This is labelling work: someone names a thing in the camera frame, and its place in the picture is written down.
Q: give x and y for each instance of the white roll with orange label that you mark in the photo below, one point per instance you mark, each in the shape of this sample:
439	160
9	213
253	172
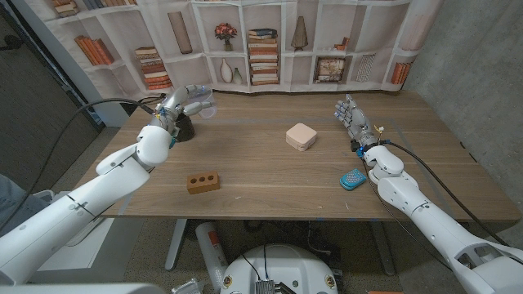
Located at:
212	253

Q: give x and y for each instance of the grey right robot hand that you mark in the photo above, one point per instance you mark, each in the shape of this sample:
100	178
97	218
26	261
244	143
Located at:
358	122

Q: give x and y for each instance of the brown block with three holes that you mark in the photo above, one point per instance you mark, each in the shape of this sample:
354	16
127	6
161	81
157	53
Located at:
203	182

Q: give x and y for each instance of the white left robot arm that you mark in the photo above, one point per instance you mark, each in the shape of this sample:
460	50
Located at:
90	196

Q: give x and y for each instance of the black cup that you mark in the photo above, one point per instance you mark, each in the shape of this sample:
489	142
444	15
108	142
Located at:
186	130

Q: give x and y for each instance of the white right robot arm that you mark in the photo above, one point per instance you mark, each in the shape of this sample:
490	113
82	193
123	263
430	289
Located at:
433	224

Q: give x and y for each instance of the pink jewelry box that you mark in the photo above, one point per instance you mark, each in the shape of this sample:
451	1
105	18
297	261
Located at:
301	136

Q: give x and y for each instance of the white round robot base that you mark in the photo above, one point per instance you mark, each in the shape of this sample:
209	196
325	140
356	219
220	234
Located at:
282	269

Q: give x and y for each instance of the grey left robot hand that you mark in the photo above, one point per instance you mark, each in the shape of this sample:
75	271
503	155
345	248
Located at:
173	104

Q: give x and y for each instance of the grey table leg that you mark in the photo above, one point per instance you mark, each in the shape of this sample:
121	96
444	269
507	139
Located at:
175	245
383	249

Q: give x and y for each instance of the clear plastic measuring cup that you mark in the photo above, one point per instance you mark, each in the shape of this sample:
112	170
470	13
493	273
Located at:
207	97

